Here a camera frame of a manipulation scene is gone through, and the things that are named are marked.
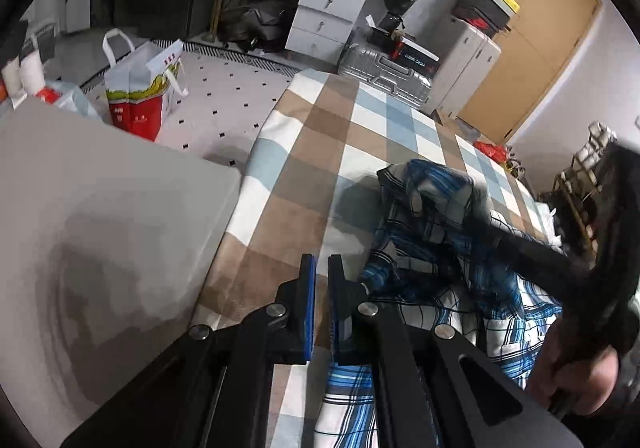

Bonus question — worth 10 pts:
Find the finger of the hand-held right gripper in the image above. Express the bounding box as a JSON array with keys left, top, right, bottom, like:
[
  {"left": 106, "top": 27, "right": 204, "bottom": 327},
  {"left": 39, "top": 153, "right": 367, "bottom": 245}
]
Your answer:
[{"left": 465, "top": 210, "right": 593, "bottom": 285}]

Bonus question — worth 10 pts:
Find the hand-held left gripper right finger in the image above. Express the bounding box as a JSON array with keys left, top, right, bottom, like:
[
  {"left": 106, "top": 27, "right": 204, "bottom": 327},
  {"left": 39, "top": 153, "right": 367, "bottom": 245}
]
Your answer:
[{"left": 327, "top": 254, "right": 586, "bottom": 448}]

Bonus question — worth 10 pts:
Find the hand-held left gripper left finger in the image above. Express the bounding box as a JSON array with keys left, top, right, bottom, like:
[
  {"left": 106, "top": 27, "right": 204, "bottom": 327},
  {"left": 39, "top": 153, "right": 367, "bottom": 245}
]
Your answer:
[{"left": 60, "top": 253, "right": 318, "bottom": 448}]

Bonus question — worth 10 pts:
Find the blue plaid shirt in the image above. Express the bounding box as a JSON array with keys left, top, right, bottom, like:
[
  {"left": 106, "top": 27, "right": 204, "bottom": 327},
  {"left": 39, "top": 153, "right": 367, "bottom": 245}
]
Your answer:
[{"left": 312, "top": 158, "right": 571, "bottom": 448}]

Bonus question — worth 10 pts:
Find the person's right hand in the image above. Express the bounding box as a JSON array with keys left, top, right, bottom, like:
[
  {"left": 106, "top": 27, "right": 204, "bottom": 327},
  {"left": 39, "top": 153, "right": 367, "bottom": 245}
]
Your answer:
[{"left": 530, "top": 323, "right": 623, "bottom": 411}]

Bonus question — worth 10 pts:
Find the wooden shoe rack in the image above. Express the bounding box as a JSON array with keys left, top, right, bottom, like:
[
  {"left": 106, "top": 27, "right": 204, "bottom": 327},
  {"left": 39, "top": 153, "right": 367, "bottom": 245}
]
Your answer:
[{"left": 552, "top": 143, "right": 608, "bottom": 249}]

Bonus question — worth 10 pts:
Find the orange plastic bag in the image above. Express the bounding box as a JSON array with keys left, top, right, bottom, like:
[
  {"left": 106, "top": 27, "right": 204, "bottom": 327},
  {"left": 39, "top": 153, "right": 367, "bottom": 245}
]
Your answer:
[{"left": 474, "top": 140, "right": 511, "bottom": 164}]

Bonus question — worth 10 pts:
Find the checked bed sheet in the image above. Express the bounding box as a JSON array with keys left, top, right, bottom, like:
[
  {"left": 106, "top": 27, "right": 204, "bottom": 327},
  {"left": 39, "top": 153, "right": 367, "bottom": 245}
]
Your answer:
[{"left": 192, "top": 68, "right": 566, "bottom": 448}]

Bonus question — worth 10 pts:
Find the white tall cabinet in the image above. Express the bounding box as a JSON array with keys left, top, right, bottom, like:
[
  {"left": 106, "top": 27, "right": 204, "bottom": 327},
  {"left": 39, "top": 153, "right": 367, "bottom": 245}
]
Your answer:
[{"left": 430, "top": 17, "right": 502, "bottom": 118}]

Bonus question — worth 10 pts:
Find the wooden door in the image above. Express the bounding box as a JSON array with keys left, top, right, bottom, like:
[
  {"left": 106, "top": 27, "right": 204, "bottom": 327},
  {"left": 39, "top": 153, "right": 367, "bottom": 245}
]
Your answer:
[{"left": 457, "top": 0, "right": 601, "bottom": 144}]

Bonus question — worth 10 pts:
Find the silver suitcase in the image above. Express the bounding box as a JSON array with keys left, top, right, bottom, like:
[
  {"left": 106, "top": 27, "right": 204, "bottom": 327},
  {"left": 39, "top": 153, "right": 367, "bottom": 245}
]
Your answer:
[{"left": 339, "top": 43, "right": 433, "bottom": 110}]

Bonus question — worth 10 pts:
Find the patterned rug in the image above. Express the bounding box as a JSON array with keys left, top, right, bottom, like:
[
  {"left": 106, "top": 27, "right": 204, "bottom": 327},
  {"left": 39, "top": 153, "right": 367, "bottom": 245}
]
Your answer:
[{"left": 82, "top": 40, "right": 301, "bottom": 174}]

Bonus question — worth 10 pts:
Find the black shoe box red logo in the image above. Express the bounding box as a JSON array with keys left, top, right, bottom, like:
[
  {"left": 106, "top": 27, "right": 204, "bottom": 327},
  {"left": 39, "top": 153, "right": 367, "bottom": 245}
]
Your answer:
[{"left": 457, "top": 10, "right": 506, "bottom": 37}]

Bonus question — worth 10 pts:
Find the white red shopping bag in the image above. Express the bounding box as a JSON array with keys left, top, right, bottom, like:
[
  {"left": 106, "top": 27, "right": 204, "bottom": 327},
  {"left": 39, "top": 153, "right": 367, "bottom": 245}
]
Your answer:
[{"left": 102, "top": 28, "right": 190, "bottom": 143}]

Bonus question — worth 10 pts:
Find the black duffel bag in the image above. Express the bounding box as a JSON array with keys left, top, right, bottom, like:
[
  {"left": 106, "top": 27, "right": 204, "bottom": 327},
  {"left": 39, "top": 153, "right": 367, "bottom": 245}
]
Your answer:
[{"left": 220, "top": 0, "right": 301, "bottom": 54}]

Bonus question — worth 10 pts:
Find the white desk with drawers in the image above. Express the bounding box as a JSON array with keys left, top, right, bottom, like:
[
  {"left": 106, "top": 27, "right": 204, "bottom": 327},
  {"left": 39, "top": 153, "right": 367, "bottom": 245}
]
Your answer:
[{"left": 210, "top": 0, "right": 373, "bottom": 66}]

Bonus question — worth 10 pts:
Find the red white packet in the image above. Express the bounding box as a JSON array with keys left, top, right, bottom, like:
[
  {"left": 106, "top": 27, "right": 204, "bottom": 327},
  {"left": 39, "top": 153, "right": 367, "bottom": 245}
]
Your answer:
[{"left": 37, "top": 85, "right": 67, "bottom": 105}]

